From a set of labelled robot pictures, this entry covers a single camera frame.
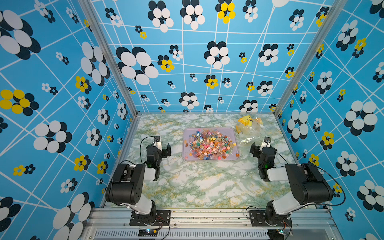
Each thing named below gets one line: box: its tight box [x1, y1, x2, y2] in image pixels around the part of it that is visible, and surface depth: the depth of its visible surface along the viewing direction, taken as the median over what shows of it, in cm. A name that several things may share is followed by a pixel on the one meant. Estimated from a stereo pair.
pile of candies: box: [189, 129, 237, 160], surface depth 98 cm
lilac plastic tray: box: [182, 127, 240, 161], surface depth 100 cm
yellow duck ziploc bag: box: [235, 115, 264, 145], surface depth 104 cm
